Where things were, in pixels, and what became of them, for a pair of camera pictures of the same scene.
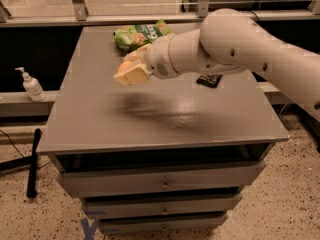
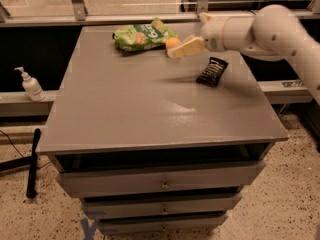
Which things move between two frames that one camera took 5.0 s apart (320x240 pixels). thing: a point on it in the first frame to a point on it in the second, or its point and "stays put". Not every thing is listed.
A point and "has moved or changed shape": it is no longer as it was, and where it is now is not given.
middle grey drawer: [161, 206] stays put
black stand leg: [31, 191] stays put
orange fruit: [124, 65] has moved or changed shape
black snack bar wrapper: [209, 80] stays put
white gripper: [158, 58] to [212, 33]
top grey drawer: [153, 179] stays put
